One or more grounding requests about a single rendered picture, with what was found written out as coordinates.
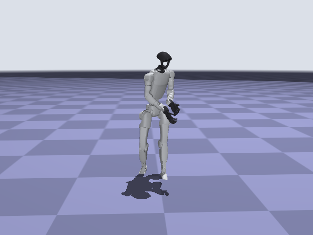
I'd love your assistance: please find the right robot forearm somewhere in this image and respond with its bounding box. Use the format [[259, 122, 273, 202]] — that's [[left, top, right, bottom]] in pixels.
[[146, 94, 165, 112]]

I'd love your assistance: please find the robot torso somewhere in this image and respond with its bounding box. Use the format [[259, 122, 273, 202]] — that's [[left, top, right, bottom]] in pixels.
[[146, 69, 170, 117]]

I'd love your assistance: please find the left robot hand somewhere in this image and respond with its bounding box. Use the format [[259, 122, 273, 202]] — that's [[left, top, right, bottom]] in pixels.
[[168, 100, 180, 116]]

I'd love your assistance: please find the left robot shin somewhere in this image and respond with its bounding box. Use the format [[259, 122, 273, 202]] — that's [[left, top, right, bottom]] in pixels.
[[159, 142, 168, 174]]

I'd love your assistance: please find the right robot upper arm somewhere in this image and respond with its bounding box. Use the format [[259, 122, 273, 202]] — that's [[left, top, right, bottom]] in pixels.
[[144, 72, 154, 100]]

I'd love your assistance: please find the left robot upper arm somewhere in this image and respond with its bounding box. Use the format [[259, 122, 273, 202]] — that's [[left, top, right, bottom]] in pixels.
[[167, 70, 175, 95]]

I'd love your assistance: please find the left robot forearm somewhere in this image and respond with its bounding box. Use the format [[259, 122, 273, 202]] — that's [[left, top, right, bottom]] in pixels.
[[166, 90, 174, 105]]

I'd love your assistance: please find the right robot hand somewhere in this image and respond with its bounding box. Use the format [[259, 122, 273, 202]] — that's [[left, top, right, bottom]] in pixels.
[[163, 106, 177, 124]]

